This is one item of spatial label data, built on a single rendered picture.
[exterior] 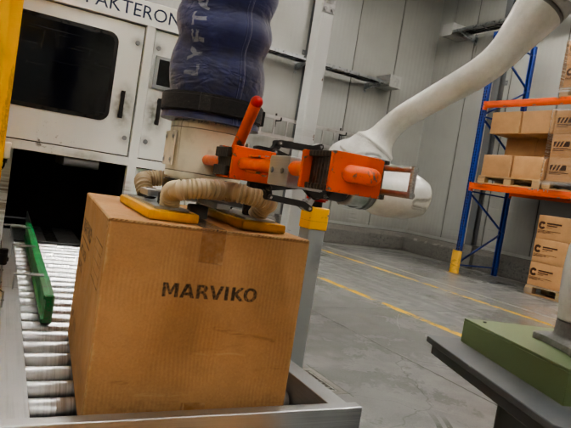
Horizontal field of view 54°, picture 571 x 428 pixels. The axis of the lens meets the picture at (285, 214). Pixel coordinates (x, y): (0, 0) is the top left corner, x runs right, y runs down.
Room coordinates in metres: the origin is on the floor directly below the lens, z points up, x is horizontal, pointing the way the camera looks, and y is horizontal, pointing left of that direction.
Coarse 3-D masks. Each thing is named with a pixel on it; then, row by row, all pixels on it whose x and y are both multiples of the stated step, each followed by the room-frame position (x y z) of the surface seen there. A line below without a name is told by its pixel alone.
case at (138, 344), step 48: (96, 240) 1.13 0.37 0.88; (144, 240) 1.01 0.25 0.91; (192, 240) 1.04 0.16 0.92; (240, 240) 1.08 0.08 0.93; (288, 240) 1.12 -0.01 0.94; (96, 288) 1.02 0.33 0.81; (144, 288) 1.01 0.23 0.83; (192, 288) 1.05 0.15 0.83; (240, 288) 1.08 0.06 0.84; (288, 288) 1.13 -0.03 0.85; (96, 336) 0.98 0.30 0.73; (144, 336) 1.02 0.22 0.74; (192, 336) 1.05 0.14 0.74; (240, 336) 1.09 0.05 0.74; (288, 336) 1.13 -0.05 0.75; (96, 384) 0.99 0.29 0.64; (144, 384) 1.02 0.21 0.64; (192, 384) 1.06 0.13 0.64; (240, 384) 1.10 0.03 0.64
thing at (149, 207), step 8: (160, 192) 1.14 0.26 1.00; (120, 200) 1.33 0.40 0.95; (128, 200) 1.23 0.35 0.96; (136, 200) 1.19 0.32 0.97; (144, 200) 1.16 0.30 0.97; (152, 200) 1.20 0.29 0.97; (136, 208) 1.15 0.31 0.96; (144, 208) 1.08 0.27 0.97; (152, 208) 1.06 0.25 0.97; (160, 208) 1.07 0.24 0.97; (168, 208) 1.08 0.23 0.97; (176, 208) 1.09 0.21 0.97; (184, 208) 1.12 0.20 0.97; (144, 216) 1.07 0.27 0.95; (152, 216) 1.04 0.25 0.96; (160, 216) 1.05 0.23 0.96; (168, 216) 1.06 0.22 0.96; (176, 216) 1.06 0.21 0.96; (184, 216) 1.07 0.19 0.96; (192, 216) 1.08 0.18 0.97
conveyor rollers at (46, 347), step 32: (64, 256) 2.69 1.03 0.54; (32, 288) 1.97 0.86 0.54; (64, 288) 2.03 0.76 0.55; (32, 320) 1.64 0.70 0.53; (64, 320) 1.68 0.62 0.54; (32, 352) 1.40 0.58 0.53; (64, 352) 1.43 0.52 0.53; (32, 384) 1.16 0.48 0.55; (64, 384) 1.19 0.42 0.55; (32, 416) 1.07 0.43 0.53
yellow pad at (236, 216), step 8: (208, 208) 1.34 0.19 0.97; (232, 208) 1.39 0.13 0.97; (248, 208) 1.22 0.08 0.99; (208, 216) 1.32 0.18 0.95; (216, 216) 1.27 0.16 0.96; (224, 216) 1.22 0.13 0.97; (232, 216) 1.19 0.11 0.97; (240, 216) 1.18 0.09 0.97; (248, 216) 1.20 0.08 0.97; (232, 224) 1.17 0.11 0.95; (240, 224) 1.13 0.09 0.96; (248, 224) 1.13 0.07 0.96; (256, 224) 1.14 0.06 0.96; (264, 224) 1.15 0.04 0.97; (272, 224) 1.15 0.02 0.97; (280, 224) 1.17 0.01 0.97; (264, 232) 1.15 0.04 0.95; (272, 232) 1.16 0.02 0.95; (280, 232) 1.16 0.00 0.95
